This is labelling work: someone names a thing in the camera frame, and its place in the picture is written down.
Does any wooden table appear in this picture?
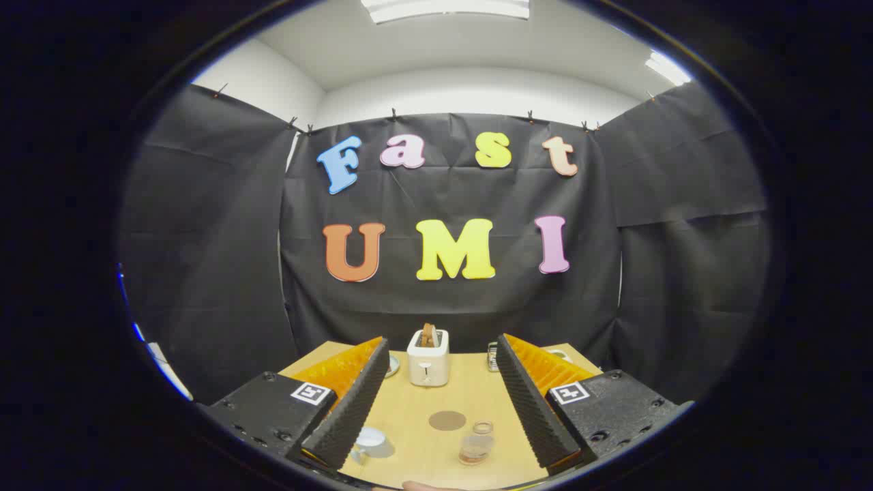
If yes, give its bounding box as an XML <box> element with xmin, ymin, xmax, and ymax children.
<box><xmin>278</xmin><ymin>341</ymin><xmax>604</xmax><ymax>490</ymax></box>

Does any white toaster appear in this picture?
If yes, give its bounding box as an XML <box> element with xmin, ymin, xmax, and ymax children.
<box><xmin>406</xmin><ymin>329</ymin><xmax>451</xmax><ymax>388</ymax></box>

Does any pale grey cup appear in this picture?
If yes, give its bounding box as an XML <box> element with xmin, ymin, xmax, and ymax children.
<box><xmin>351</xmin><ymin>426</ymin><xmax>396</xmax><ymax>466</ymax></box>

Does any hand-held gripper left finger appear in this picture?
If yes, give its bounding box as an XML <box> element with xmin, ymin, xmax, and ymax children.
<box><xmin>205</xmin><ymin>336</ymin><xmax>391</xmax><ymax>473</ymax></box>

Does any clear plastic juice bottle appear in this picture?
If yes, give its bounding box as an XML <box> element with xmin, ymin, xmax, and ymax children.
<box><xmin>458</xmin><ymin>421</ymin><xmax>495</xmax><ymax>466</ymax></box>

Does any small ceiling light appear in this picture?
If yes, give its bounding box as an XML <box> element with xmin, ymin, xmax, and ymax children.
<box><xmin>645</xmin><ymin>51</ymin><xmax>693</xmax><ymax>86</ymax></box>

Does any long ceiling light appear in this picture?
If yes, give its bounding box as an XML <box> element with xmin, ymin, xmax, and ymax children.
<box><xmin>360</xmin><ymin>0</ymin><xmax>531</xmax><ymax>25</ymax></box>

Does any round brown coaster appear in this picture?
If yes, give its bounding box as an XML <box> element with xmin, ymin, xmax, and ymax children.
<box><xmin>428</xmin><ymin>410</ymin><xmax>468</xmax><ymax>432</ymax></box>

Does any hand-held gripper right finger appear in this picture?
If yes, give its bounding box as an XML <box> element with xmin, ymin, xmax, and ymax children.
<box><xmin>496</xmin><ymin>333</ymin><xmax>693</xmax><ymax>477</ymax></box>

